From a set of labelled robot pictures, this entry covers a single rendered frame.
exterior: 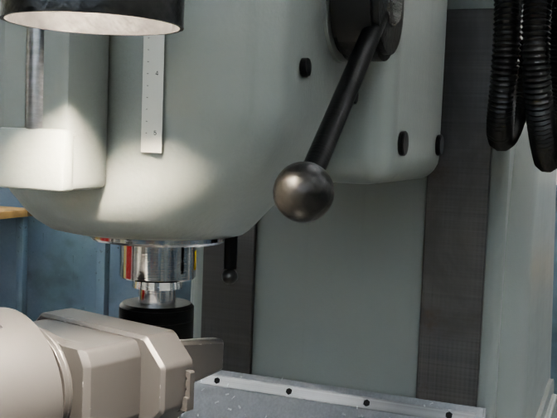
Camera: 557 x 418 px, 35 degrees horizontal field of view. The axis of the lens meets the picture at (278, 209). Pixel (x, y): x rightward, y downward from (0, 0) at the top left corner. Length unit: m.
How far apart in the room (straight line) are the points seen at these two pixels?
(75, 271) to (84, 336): 5.23
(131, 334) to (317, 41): 0.20
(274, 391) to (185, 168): 0.52
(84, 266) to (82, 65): 5.26
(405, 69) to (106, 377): 0.31
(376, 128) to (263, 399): 0.42
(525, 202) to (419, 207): 0.11
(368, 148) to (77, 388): 0.26
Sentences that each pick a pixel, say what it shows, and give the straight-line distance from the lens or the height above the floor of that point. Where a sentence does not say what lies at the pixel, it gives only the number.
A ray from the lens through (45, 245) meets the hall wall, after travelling 5.85.
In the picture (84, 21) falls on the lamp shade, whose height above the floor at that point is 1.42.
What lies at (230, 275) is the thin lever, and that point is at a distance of 0.53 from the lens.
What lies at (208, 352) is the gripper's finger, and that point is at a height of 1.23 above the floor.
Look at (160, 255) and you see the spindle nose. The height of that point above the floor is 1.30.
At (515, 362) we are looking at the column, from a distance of 0.91.
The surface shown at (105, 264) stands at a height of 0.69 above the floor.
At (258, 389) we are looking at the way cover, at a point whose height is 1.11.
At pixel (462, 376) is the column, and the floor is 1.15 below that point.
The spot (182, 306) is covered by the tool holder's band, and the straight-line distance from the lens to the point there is 0.55.
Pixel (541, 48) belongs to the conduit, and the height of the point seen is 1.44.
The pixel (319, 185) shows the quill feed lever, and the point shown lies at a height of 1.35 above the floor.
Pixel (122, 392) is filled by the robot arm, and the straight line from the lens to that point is 0.49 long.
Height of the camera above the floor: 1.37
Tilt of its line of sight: 4 degrees down
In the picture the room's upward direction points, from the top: 2 degrees clockwise
